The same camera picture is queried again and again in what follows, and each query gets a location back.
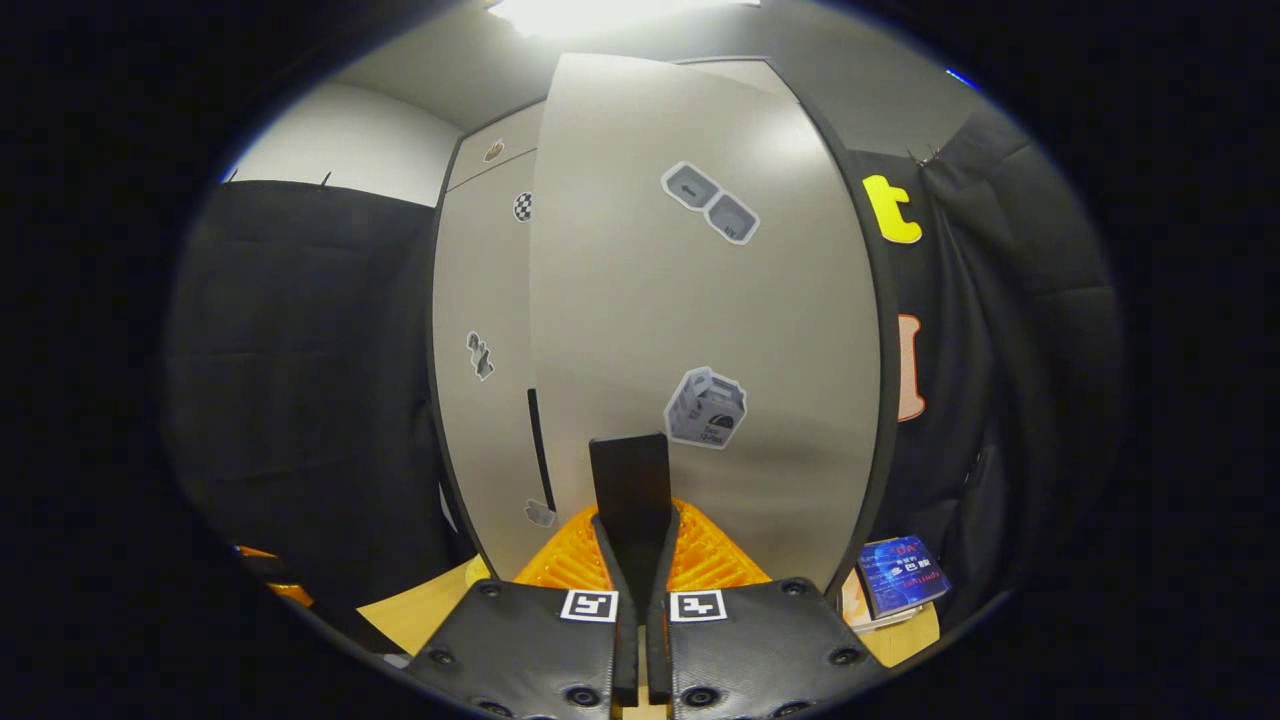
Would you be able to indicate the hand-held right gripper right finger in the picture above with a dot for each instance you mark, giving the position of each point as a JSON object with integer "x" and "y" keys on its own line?
{"x": 658, "y": 650}

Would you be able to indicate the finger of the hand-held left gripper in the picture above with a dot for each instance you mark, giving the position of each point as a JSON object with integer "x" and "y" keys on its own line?
{"x": 290, "y": 594}
{"x": 258, "y": 553}

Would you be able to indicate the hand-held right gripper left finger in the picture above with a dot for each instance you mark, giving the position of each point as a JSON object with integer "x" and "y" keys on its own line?
{"x": 628, "y": 650}

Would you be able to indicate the grey double-door shoe cabinet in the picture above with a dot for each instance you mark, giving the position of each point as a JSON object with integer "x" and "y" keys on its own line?
{"x": 510, "y": 140}

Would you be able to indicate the black backdrop cloth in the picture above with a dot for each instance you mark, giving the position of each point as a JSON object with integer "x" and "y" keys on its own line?
{"x": 300, "y": 380}
{"x": 905, "y": 275}
{"x": 1050, "y": 330}

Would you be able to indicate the beige book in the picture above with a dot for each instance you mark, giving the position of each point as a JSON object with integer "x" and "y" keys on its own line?
{"x": 855, "y": 612}

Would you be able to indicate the blue book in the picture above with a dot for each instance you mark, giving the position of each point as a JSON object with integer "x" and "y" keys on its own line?
{"x": 900, "y": 578}

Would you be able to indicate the long ceiling light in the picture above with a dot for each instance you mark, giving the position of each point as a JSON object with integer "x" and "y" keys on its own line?
{"x": 620, "y": 15}

